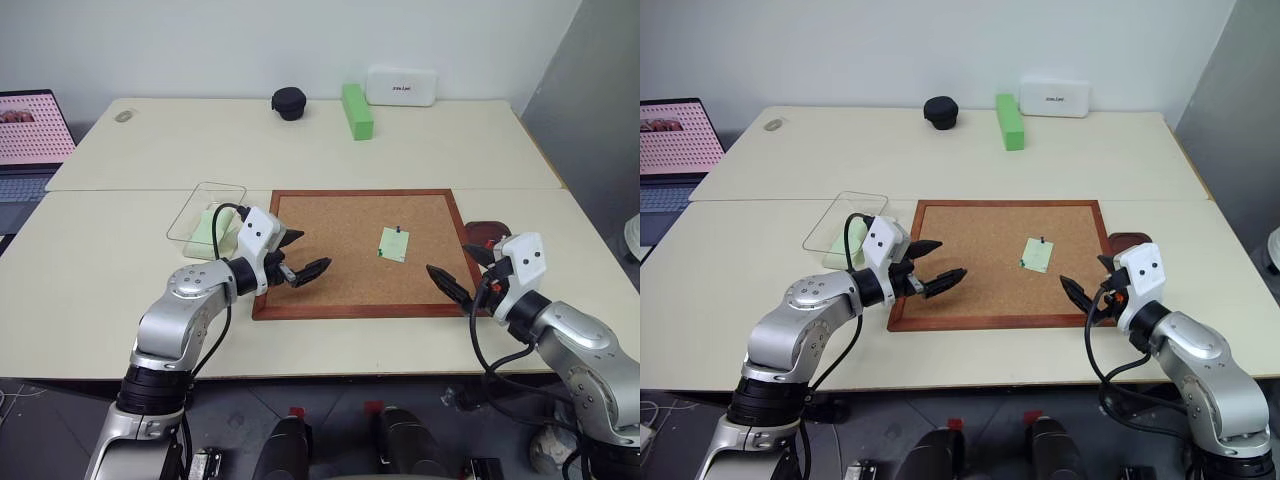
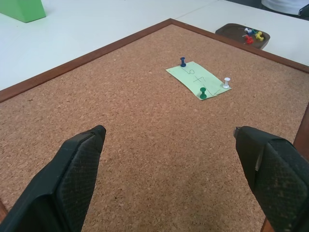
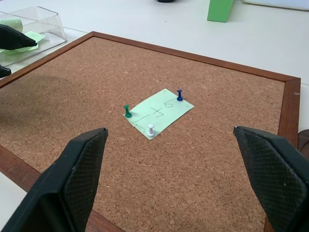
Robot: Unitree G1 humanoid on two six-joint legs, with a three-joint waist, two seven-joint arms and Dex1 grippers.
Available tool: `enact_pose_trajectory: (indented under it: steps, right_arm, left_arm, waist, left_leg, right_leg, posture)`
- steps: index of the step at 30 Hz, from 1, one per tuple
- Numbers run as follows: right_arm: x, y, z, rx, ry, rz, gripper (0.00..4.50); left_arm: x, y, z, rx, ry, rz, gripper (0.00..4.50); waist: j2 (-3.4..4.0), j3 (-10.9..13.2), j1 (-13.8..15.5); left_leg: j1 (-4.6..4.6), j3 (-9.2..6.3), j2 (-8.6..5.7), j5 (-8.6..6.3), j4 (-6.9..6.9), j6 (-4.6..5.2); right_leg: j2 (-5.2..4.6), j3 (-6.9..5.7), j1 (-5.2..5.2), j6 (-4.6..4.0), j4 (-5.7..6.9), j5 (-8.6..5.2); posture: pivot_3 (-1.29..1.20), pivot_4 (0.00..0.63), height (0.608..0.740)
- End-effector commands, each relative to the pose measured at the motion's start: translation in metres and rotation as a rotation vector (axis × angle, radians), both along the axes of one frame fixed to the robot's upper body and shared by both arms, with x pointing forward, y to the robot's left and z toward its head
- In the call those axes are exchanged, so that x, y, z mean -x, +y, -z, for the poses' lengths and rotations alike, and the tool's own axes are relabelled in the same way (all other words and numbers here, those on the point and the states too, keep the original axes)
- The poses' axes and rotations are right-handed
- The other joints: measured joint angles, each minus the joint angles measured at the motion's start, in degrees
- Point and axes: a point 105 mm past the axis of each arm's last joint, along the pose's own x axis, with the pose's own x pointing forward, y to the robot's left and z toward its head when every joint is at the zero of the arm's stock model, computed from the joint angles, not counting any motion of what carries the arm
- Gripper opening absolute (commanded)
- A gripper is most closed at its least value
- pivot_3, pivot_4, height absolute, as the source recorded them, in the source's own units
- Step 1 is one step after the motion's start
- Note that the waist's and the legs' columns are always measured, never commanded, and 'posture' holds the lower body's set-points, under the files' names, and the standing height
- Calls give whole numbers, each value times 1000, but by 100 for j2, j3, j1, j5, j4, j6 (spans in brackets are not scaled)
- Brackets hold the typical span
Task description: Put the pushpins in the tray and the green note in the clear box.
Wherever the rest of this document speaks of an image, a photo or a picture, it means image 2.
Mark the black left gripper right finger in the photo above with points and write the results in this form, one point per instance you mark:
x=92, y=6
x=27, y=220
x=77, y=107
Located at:
x=277, y=174

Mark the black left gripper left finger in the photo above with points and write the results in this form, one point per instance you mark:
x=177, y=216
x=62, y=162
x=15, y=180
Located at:
x=72, y=178

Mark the light green paper note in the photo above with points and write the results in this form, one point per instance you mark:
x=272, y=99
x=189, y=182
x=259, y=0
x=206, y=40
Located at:
x=198, y=79

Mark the dark brown tray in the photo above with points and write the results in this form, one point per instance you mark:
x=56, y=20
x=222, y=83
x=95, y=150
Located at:
x=241, y=35

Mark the green box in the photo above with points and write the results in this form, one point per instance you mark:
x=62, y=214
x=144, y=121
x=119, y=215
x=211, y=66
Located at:
x=24, y=9

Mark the cork board with wooden frame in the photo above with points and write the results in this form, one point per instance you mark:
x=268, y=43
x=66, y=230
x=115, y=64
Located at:
x=154, y=135

